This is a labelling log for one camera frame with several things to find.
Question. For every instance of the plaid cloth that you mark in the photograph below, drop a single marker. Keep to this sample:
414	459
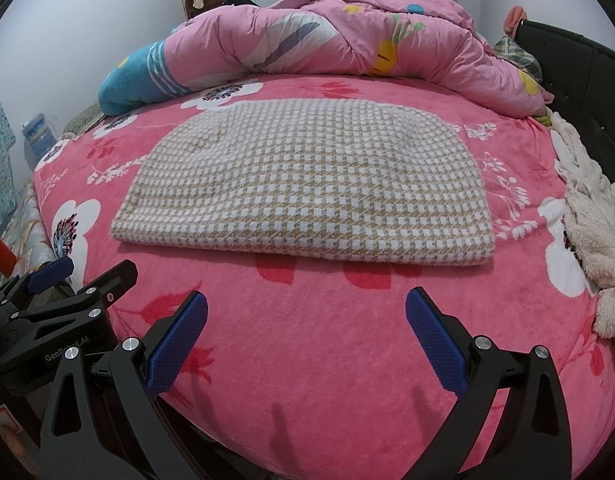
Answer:
517	55

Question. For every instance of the pink floral blanket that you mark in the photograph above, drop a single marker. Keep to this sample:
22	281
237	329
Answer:
312	360

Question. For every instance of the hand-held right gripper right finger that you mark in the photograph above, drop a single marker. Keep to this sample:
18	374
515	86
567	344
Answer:
435	340

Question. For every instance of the beige knit turtleneck sweater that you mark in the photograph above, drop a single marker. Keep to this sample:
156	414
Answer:
312	185

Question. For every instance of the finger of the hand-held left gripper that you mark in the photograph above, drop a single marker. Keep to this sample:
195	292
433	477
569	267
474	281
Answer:
117	275
50	272

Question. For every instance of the pink cloth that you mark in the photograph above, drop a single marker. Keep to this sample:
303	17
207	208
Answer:
515	20

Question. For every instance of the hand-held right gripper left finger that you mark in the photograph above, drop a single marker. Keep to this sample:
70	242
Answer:
180	340

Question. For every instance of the black object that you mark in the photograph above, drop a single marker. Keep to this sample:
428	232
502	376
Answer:
240	0

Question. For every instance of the cream fluffy garment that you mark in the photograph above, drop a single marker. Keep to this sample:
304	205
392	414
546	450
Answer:
592	220

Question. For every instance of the black tufted headboard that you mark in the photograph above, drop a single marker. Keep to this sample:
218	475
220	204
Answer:
587	75

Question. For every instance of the white orange box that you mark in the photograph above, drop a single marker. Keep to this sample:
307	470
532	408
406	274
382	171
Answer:
0	430

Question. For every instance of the pink printed quilt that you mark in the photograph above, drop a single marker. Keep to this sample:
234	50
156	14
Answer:
237	35

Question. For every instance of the patterned bed sheet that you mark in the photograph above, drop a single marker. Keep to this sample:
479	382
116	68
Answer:
27	230

